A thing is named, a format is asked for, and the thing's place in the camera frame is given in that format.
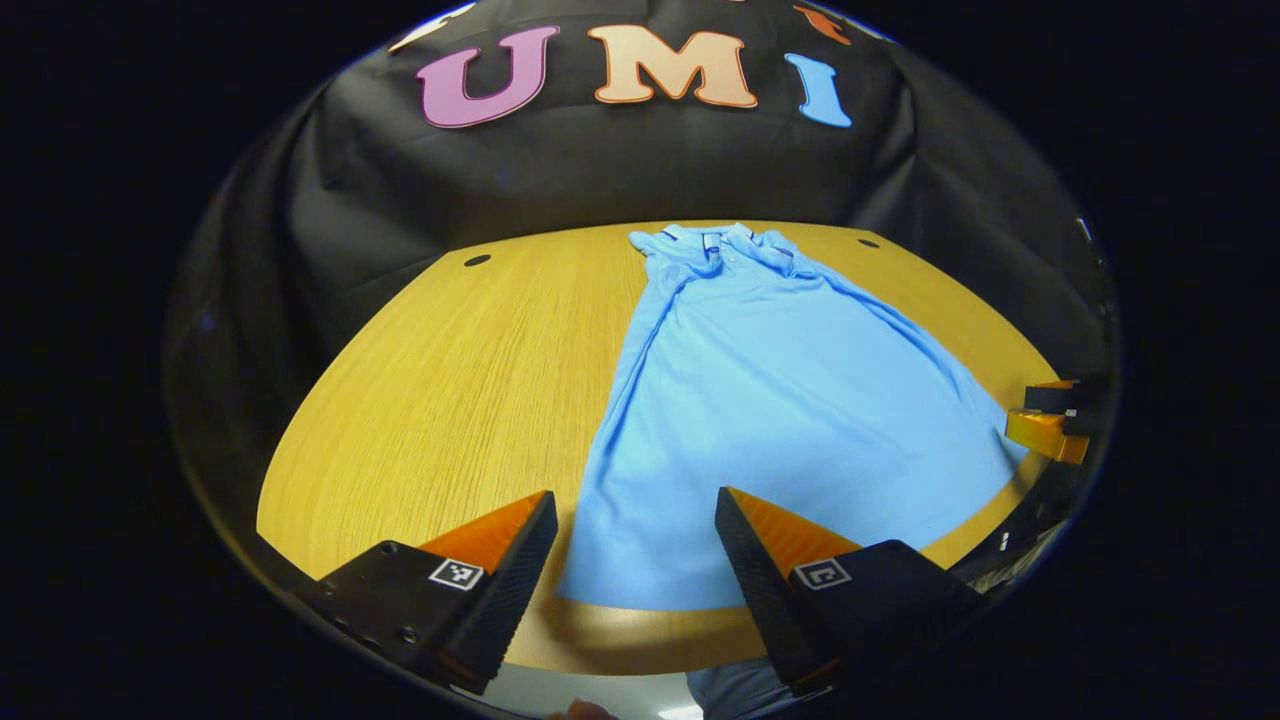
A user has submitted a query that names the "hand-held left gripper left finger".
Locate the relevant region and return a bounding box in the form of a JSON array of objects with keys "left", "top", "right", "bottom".
[{"left": 300, "top": 490, "right": 559, "bottom": 697}]

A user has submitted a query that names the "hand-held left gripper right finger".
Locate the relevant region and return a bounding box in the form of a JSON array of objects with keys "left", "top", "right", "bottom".
[{"left": 715, "top": 486, "right": 989, "bottom": 699}]

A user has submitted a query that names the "light blue T-shirt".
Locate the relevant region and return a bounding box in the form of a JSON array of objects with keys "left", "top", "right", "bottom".
[{"left": 555, "top": 222, "right": 1031, "bottom": 613}]

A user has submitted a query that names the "person's grey clothing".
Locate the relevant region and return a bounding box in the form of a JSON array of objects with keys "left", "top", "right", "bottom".
[{"left": 686, "top": 660, "right": 801, "bottom": 720}]

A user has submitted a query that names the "black backdrop cloth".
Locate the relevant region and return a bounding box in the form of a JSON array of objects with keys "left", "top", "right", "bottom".
[{"left": 165, "top": 0, "right": 1121, "bottom": 566}]

